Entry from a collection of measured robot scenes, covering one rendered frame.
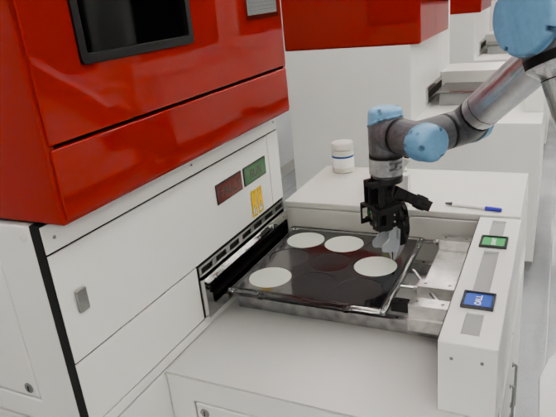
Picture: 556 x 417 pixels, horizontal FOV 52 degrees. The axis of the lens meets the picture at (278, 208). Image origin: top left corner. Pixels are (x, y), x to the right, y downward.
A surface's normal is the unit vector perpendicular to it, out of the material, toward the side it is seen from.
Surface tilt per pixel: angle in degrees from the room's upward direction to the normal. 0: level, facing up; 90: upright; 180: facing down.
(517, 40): 85
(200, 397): 90
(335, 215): 90
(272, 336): 0
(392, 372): 0
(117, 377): 90
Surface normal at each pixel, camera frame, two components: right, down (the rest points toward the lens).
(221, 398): -0.43, 0.36
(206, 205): 0.90, 0.07
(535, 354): -0.10, -0.93
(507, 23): -0.91, 0.15
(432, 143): 0.47, 0.27
